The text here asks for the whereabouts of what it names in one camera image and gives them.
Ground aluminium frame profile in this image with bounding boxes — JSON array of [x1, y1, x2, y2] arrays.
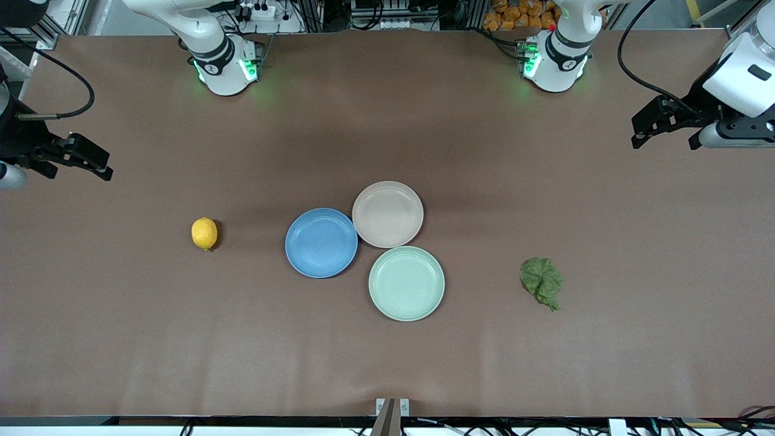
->
[[24, 0, 91, 50]]

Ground pale green plate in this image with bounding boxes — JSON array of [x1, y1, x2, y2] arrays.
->
[[368, 245, 446, 322]]

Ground beige plate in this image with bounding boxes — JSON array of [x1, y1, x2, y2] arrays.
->
[[352, 180, 424, 249]]

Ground green lettuce leaf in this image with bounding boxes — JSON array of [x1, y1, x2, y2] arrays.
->
[[519, 257, 564, 312]]

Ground white power strip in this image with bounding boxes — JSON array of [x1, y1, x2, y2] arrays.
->
[[233, 0, 280, 22]]

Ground black left camera mount plate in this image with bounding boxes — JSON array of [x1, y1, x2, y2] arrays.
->
[[714, 103, 775, 144]]

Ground orange snack packets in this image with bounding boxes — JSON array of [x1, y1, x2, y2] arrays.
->
[[483, 0, 559, 32]]

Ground metal table edge bracket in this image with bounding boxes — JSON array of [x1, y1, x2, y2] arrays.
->
[[371, 398, 411, 436]]

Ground yellow lemon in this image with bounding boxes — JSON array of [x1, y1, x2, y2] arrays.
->
[[191, 217, 219, 251]]

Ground blue plate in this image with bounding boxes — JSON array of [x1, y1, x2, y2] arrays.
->
[[285, 208, 359, 279]]

